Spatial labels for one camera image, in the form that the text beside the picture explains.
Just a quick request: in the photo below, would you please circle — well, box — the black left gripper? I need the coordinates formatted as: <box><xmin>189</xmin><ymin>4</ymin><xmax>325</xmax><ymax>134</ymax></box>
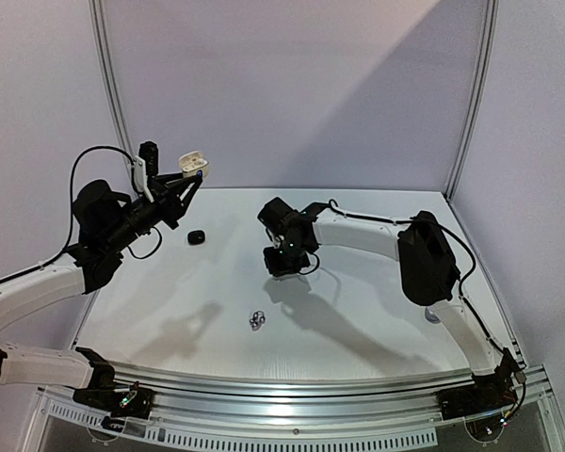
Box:
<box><xmin>103</xmin><ymin>170</ymin><xmax>201</xmax><ymax>252</ymax></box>

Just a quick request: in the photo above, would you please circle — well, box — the white charging case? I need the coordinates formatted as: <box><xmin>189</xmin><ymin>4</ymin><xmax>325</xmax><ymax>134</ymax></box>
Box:
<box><xmin>178</xmin><ymin>151</ymin><xmax>209</xmax><ymax>179</ymax></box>

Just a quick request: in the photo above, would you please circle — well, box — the black charging case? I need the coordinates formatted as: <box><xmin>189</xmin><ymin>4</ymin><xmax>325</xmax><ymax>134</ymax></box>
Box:
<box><xmin>186</xmin><ymin>230</ymin><xmax>206</xmax><ymax>246</ymax></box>

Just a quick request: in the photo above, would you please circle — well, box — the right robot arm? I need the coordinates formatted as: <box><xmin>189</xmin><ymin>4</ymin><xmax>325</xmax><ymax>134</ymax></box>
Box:
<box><xmin>257</xmin><ymin>198</ymin><xmax>519</xmax><ymax>411</ymax></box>

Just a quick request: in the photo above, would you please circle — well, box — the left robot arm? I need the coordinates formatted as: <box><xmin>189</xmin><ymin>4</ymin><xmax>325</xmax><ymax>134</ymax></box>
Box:
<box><xmin>0</xmin><ymin>169</ymin><xmax>206</xmax><ymax>409</ymax></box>

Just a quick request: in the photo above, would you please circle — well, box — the translucent blue charging case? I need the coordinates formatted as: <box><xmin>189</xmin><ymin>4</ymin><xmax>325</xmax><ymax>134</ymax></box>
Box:
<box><xmin>425</xmin><ymin>309</ymin><xmax>441</xmax><ymax>324</ymax></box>

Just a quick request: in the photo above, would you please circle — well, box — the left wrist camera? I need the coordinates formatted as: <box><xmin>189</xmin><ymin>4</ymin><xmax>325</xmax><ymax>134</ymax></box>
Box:
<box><xmin>132</xmin><ymin>141</ymin><xmax>158</xmax><ymax>202</ymax></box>

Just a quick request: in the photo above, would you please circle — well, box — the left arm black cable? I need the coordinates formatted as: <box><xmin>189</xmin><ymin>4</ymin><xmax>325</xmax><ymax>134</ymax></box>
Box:
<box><xmin>41</xmin><ymin>146</ymin><xmax>164</xmax><ymax>269</ymax></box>

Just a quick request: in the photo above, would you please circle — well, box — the left aluminium corner post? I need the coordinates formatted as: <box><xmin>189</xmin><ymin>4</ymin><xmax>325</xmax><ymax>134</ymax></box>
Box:
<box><xmin>89</xmin><ymin>0</ymin><xmax>134</xmax><ymax>153</ymax></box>

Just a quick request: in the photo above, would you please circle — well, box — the aluminium corner post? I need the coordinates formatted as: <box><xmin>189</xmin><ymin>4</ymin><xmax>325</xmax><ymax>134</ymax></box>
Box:
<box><xmin>89</xmin><ymin>0</ymin><xmax>134</xmax><ymax>153</ymax></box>
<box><xmin>444</xmin><ymin>0</ymin><xmax>499</xmax><ymax>203</ymax></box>

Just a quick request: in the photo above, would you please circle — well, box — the perforated white cable tray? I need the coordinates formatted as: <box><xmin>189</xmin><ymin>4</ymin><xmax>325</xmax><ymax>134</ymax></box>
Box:
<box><xmin>28</xmin><ymin>401</ymin><xmax>438</xmax><ymax>451</ymax></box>

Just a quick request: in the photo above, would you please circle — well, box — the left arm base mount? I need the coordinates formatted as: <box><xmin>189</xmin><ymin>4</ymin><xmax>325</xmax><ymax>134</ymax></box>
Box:
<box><xmin>73</xmin><ymin>381</ymin><xmax>156</xmax><ymax>420</ymax></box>

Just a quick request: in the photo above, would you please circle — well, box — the aluminium front rail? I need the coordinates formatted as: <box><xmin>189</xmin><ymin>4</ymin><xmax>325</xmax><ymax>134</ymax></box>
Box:
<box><xmin>36</xmin><ymin>362</ymin><xmax>555</xmax><ymax>425</ymax></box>

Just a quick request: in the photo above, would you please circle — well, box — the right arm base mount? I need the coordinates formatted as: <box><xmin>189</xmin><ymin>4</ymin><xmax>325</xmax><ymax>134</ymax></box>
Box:
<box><xmin>435</xmin><ymin>374</ymin><xmax>517</xmax><ymax>420</ymax></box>

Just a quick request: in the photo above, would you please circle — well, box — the right aluminium corner post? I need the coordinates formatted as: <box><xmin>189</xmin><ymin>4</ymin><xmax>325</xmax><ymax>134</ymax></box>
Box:
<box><xmin>444</xmin><ymin>0</ymin><xmax>499</xmax><ymax>203</ymax></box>

